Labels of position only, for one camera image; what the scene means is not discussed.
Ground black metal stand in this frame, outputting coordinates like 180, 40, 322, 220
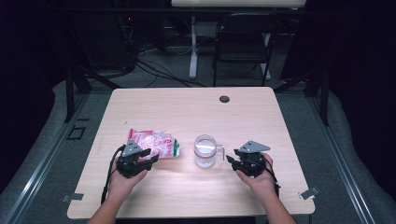
63, 62, 123, 124
273, 65, 331, 127

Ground white desk with metal legs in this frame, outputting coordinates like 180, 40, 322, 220
170, 0, 308, 81

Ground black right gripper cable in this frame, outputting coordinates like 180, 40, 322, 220
264, 158, 281, 199

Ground person's right hand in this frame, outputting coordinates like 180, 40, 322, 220
235, 152, 278, 200

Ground person's left hand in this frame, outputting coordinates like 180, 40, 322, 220
107, 158, 149, 200

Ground grey tape strip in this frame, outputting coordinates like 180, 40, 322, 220
298, 186, 320, 201
61, 192, 85, 203

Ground grey box under desk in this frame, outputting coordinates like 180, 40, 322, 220
194, 21, 219, 39

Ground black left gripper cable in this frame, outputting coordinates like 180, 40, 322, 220
100, 144, 126, 205

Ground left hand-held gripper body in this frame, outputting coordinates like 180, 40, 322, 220
117, 139, 153, 179

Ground black folding chair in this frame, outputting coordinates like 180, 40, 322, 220
212, 12, 283, 88

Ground black floor cables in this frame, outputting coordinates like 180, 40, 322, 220
134, 57, 207, 89

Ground aluminium floor rail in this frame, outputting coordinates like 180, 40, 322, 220
0, 92, 92, 224
305, 92, 378, 224

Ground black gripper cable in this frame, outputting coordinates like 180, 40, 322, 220
264, 158, 281, 199
100, 144, 126, 205

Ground dark computer tower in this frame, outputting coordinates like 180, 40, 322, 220
74, 11, 135, 72

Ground red printed clear plastic bag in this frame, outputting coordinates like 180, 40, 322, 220
128, 128, 181, 160

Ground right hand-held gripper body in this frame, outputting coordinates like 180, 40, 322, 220
233, 140, 271, 178

